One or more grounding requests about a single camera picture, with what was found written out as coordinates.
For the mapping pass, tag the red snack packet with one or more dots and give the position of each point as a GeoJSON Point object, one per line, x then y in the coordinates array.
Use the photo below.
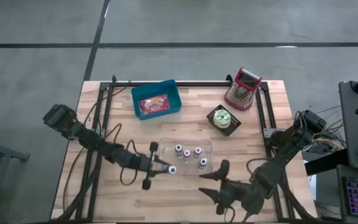
{"type": "Point", "coordinates": [154, 104]}

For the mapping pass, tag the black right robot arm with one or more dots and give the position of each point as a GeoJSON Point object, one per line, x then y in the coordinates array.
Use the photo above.
{"type": "Point", "coordinates": [291, 146]}

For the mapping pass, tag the grey desk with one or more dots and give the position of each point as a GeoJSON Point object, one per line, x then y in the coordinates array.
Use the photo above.
{"type": "Point", "coordinates": [353, 149]}

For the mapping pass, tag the clear plastic bin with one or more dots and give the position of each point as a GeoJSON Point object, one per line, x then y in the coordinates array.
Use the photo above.
{"type": "Point", "coordinates": [182, 169]}

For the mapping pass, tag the black aluminium table frame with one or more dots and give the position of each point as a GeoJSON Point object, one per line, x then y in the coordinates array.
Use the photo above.
{"type": "Point", "coordinates": [204, 83]}

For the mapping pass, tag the teal plastic bin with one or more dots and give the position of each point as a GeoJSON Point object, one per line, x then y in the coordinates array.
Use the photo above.
{"type": "Point", "coordinates": [169, 93]}

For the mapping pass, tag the black slotted plastic basket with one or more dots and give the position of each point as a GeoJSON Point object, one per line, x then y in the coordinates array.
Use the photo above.
{"type": "Point", "coordinates": [233, 123]}

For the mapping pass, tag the black dye bottle white cap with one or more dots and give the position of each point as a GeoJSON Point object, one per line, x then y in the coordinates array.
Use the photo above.
{"type": "Point", "coordinates": [178, 149]}
{"type": "Point", "coordinates": [172, 170]}
{"type": "Point", "coordinates": [203, 162]}

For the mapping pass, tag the pink dye bottle white cap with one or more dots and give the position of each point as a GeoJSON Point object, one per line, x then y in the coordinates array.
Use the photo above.
{"type": "Point", "coordinates": [187, 154]}
{"type": "Point", "coordinates": [197, 151]}

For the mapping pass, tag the green frosted donut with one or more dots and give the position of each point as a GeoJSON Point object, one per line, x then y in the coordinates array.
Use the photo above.
{"type": "Point", "coordinates": [225, 119]}

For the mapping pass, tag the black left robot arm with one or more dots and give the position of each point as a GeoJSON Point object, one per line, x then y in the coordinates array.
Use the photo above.
{"type": "Point", "coordinates": [104, 151]}

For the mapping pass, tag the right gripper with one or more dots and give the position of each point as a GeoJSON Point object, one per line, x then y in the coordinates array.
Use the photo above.
{"type": "Point", "coordinates": [241, 196]}

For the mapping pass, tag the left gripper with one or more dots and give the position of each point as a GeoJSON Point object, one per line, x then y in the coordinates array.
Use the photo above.
{"type": "Point", "coordinates": [149, 165]}

